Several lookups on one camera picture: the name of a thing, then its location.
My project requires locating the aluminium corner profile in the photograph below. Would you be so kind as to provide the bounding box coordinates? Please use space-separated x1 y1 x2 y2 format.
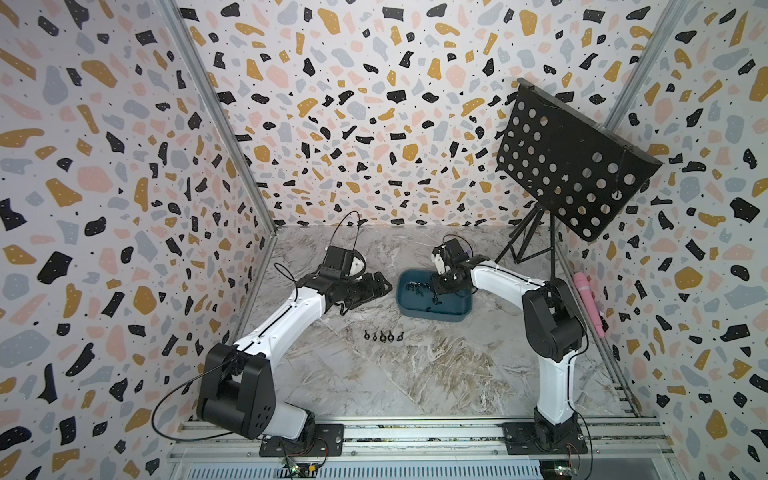
603 0 690 132
155 0 277 237

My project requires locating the black music stand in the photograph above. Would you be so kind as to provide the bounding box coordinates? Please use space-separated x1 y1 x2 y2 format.
496 79 662 263

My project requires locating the pink cylindrical bottle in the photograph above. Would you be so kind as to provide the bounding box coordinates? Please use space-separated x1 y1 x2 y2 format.
573 272 605 339

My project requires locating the aluminium corner profile left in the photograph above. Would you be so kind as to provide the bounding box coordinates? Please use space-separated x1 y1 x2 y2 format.
155 0 277 237

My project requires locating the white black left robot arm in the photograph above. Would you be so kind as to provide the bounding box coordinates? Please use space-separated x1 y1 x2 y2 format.
197 246 392 445

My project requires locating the aluminium corner profile right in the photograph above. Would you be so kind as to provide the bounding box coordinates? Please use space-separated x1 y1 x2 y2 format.
603 0 690 132

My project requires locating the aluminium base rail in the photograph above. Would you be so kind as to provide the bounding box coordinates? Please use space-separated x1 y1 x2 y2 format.
169 417 685 479

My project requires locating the teal plastic storage box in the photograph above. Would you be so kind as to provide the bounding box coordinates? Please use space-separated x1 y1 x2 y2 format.
395 269 473 323

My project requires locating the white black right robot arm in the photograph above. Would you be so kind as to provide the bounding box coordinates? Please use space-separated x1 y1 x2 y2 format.
431 238 588 454

